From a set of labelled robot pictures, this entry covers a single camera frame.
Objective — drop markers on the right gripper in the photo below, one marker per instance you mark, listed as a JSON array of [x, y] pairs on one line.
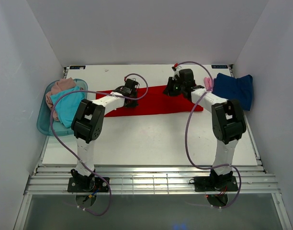
[[168, 91]]

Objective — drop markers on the light pink folded t shirt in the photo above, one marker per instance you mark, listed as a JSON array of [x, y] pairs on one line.
[[208, 83]]

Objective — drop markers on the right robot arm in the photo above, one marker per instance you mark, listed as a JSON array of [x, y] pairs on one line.
[[228, 126]]

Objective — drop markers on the red t shirt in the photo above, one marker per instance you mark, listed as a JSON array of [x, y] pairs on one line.
[[155, 103]]

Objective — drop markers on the blue corner label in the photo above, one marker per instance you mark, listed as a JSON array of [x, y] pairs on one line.
[[77, 67], [219, 66]]

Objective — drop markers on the dusty pink t shirt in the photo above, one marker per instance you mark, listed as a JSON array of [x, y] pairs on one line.
[[59, 86]]

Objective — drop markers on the turquoise t shirt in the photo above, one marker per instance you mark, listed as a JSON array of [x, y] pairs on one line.
[[68, 105]]

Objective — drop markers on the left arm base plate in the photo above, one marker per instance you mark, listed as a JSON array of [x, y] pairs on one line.
[[89, 185]]

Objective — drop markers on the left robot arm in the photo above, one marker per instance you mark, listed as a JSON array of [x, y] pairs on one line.
[[87, 126]]

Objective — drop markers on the navy blue folded t shirt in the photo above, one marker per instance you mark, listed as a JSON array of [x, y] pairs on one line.
[[240, 89]]

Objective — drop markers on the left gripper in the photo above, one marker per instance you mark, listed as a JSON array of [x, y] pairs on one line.
[[135, 104]]

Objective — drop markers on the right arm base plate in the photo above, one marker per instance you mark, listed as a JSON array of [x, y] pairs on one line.
[[206, 184]]

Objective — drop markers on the right blue corner label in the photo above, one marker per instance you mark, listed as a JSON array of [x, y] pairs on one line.
[[219, 66]]

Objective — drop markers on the teal plastic tray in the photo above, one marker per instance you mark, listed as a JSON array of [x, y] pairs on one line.
[[43, 121]]

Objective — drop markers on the left blue corner label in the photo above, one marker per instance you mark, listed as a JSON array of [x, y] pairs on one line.
[[77, 67]]

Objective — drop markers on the aluminium rail frame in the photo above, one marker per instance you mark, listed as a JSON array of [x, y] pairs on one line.
[[53, 180]]

